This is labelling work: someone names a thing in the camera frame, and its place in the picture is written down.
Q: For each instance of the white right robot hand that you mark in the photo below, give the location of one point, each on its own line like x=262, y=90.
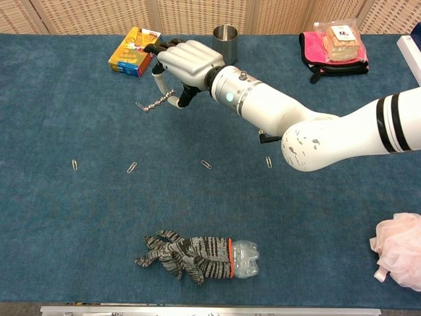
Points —
x=187, y=62

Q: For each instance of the small metal chain piece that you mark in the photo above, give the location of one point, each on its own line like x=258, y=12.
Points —
x=158, y=102

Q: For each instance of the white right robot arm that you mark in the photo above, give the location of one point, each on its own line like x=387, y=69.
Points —
x=279, y=108

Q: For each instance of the stainless steel cup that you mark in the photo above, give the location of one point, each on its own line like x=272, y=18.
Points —
x=225, y=42

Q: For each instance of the yellow orange snack box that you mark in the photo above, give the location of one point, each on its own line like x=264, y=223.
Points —
x=128, y=56

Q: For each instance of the woven rattan folding screen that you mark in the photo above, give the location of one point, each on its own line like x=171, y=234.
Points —
x=98, y=13

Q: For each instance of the pink cloth with black trim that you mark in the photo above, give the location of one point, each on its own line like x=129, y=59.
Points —
x=310, y=49

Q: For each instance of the clear bag of biscuits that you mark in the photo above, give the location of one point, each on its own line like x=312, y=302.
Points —
x=342, y=42

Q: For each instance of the grey black striped glove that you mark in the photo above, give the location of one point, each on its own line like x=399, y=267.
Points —
x=204, y=256

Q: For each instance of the clear crushed plastic bottle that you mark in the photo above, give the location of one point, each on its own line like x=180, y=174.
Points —
x=245, y=260

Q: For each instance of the white cardboard box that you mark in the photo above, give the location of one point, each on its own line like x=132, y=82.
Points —
x=411, y=52

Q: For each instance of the pale pink bath loofah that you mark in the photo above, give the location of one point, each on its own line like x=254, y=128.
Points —
x=401, y=250

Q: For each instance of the aluminium profile rail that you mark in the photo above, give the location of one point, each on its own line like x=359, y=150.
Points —
x=210, y=311

